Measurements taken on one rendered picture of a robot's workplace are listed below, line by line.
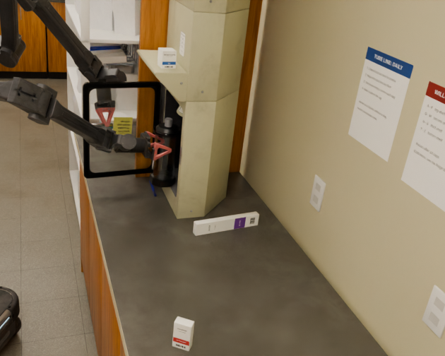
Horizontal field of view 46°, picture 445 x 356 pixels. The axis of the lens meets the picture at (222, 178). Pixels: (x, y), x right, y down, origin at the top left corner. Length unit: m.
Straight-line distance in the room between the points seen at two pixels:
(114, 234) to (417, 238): 1.02
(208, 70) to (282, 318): 0.85
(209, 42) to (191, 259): 0.73
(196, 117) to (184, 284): 0.58
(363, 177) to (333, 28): 0.50
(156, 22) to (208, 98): 0.43
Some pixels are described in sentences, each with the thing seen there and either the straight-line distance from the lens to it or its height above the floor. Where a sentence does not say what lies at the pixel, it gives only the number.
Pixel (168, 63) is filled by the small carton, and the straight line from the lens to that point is 1.82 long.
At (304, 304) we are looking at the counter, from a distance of 1.69.
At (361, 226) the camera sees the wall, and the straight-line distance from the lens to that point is 1.66.
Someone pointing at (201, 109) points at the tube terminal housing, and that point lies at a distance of 1.84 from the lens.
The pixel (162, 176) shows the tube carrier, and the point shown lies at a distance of 2.04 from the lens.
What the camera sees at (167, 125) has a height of 1.27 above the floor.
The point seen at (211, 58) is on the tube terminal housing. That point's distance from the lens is 1.80.
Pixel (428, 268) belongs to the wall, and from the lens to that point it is 1.45.
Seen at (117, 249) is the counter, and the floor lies 0.94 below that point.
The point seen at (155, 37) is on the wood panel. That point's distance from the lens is 2.12.
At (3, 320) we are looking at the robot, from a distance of 2.69.
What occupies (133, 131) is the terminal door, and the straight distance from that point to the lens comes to 2.14.
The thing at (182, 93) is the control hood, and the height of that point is 1.44.
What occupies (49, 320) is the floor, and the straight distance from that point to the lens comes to 3.00.
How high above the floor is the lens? 1.97
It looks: 26 degrees down
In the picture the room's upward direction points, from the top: 7 degrees clockwise
